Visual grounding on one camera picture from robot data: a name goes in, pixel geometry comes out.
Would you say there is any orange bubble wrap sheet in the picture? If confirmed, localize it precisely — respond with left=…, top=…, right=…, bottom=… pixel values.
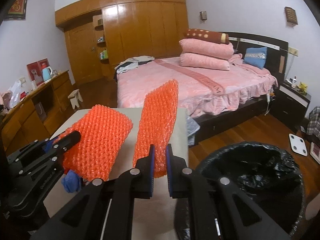
left=58, top=105, right=133, bottom=181

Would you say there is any orange bubble wrap strip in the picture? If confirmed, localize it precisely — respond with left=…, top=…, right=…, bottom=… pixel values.
left=132, top=79, right=178, bottom=178

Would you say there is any black lined trash bin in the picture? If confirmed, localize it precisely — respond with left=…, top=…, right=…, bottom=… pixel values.
left=174, top=142, right=305, bottom=239

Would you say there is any wooden sideboard desk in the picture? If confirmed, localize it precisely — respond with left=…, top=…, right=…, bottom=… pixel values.
left=1, top=71, right=73, bottom=155

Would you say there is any blue crumpled glove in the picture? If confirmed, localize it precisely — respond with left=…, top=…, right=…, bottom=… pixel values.
left=61, top=170, right=82, bottom=193

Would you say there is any small white stool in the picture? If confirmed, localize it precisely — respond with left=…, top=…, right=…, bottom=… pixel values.
left=68, top=89, right=83, bottom=109

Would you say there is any grey quilted blanket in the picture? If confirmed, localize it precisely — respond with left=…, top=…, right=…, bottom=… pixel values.
left=186, top=116, right=200, bottom=146

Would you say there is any white plastic bag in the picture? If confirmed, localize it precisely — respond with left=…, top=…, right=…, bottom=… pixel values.
left=8, top=80, right=22, bottom=109

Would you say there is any light blue kettle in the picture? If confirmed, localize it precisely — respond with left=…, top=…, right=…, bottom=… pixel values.
left=41, top=62, right=52, bottom=82

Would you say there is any red picture box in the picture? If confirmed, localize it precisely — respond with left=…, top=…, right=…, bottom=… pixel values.
left=27, top=59, right=49, bottom=86

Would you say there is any pink covered bed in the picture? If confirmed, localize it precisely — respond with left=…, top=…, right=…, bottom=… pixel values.
left=117, top=54, right=278, bottom=144

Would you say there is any clothes pile on bed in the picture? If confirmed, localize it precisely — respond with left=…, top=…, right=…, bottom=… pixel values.
left=114, top=56, right=155, bottom=74

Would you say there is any white bathroom scale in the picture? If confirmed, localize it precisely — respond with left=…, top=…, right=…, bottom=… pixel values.
left=289, top=133, right=308, bottom=157

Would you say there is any lower pink pillow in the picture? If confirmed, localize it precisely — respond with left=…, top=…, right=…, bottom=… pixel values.
left=180, top=53, right=230, bottom=71

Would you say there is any pink pillow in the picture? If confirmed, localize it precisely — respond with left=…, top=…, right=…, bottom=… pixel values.
left=180, top=53, right=230, bottom=71
left=179, top=38, right=234, bottom=60

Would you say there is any wooden wardrobe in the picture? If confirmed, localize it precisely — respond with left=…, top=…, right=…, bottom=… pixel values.
left=55, top=0, right=188, bottom=85

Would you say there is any black white nightstand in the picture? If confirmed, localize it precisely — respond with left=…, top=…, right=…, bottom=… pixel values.
left=271, top=81, right=311, bottom=133

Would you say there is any red framed picture on floor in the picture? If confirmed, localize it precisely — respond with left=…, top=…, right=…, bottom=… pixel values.
left=310, top=142, right=320, bottom=164

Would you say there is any upper pink pillow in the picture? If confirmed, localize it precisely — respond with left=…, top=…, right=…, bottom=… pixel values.
left=179, top=38, right=234, bottom=60

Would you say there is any plaid shirt on chair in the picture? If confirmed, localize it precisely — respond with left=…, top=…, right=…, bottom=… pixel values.
left=306, top=106, right=320, bottom=139

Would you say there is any blue cushion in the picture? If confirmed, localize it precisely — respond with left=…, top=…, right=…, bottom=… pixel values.
left=244, top=47, right=267, bottom=69

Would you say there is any brown dotted bolster pillow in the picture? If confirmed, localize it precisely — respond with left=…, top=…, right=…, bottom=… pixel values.
left=183, top=29, right=229, bottom=44

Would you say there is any yellow plush toy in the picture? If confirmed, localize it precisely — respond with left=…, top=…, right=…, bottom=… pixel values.
left=298, top=82, right=308, bottom=95

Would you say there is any dark wooden headboard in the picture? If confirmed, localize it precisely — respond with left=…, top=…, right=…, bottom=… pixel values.
left=220, top=31, right=289, bottom=81

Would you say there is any framed wall picture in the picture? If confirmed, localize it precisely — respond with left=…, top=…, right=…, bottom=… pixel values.
left=4, top=0, right=27, bottom=20

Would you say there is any left wall lamp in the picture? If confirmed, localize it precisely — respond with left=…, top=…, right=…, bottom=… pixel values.
left=200, top=11, right=207, bottom=22

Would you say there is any wall lamp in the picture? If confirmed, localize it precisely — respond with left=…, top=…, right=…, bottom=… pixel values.
left=200, top=11, right=207, bottom=22
left=284, top=7, right=298, bottom=25

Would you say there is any right wall lamp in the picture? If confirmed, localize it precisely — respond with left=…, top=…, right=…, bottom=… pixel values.
left=284, top=7, right=298, bottom=25

